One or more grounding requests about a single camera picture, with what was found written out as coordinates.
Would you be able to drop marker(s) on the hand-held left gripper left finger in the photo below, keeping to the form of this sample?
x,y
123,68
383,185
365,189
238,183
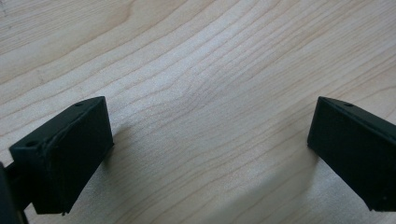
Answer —
x,y
65,161

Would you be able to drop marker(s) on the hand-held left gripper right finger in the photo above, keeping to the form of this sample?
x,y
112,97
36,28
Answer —
x,y
355,149

